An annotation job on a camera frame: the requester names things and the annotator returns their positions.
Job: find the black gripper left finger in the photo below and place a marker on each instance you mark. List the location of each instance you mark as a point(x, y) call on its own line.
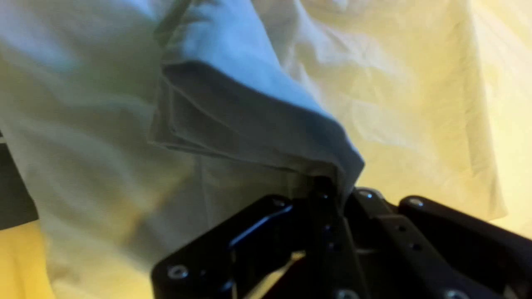
point(266, 250)

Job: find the white pillowcase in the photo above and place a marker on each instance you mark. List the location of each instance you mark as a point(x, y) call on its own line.
point(232, 111)

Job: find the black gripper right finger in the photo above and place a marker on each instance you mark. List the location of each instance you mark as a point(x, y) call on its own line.
point(432, 250)

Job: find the plaid navy cream blanket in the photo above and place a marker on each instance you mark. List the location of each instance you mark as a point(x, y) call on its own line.
point(13, 189)

